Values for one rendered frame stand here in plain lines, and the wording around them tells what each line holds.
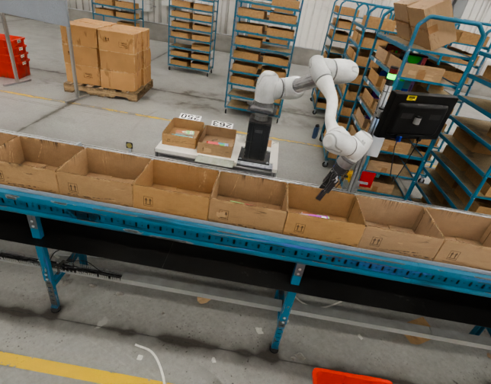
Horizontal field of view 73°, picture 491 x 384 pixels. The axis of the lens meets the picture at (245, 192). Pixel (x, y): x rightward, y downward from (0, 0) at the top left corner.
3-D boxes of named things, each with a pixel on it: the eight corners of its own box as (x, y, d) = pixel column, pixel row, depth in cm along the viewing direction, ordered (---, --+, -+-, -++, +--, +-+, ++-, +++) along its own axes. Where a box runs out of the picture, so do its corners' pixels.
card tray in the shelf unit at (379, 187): (351, 168, 336) (354, 159, 330) (381, 174, 334) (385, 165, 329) (357, 188, 302) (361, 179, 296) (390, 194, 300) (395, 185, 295)
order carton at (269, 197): (281, 206, 197) (287, 182, 188) (280, 238, 172) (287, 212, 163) (216, 195, 198) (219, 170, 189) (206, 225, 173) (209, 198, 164)
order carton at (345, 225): (347, 218, 197) (356, 194, 188) (355, 251, 172) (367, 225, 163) (281, 206, 197) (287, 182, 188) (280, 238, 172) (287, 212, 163)
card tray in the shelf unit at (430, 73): (386, 65, 282) (390, 52, 277) (421, 72, 282) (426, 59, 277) (399, 76, 248) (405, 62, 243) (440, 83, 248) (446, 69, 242)
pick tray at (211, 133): (235, 139, 303) (237, 129, 297) (231, 158, 270) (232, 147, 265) (204, 135, 302) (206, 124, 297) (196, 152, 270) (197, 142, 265)
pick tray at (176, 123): (203, 132, 307) (204, 122, 302) (195, 149, 275) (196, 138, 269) (173, 127, 307) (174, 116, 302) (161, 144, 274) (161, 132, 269)
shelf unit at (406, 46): (326, 186, 409) (383, 5, 305) (366, 193, 409) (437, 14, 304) (336, 236, 326) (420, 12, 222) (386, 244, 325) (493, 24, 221)
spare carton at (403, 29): (393, 2, 297) (413, -5, 293) (397, 36, 311) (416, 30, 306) (406, 4, 264) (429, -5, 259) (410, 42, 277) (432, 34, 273)
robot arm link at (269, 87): (250, 97, 259) (255, 68, 247) (271, 97, 266) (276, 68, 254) (258, 104, 247) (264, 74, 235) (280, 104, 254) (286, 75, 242)
